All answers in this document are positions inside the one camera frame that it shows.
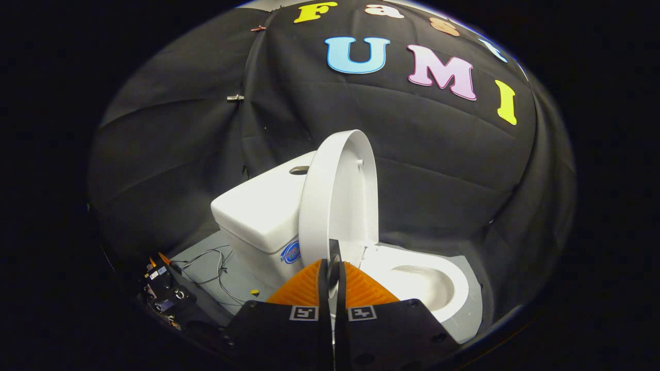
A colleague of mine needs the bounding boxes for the white ceramic toilet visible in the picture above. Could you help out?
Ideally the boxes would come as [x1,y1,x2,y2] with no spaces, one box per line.
[210,151,471,325]

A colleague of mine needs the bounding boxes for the small black cabled device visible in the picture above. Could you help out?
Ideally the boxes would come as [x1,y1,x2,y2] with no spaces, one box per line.
[140,251,196,330]

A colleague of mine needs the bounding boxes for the white toilet lid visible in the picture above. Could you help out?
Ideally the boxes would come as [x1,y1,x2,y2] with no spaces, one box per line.
[298,129,380,302]

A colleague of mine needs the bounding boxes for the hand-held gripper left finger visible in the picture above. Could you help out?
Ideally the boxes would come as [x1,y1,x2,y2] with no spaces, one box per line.
[224,258,333,371]

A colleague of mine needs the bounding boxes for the black backdrop cloth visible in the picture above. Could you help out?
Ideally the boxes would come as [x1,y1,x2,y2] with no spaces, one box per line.
[88,0,577,330]

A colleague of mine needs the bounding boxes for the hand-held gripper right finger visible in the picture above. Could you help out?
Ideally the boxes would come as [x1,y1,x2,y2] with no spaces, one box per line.
[334,260,460,371]

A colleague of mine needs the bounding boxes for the tangle of thin black cables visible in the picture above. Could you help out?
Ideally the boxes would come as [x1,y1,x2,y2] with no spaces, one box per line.
[170,246,248,307]

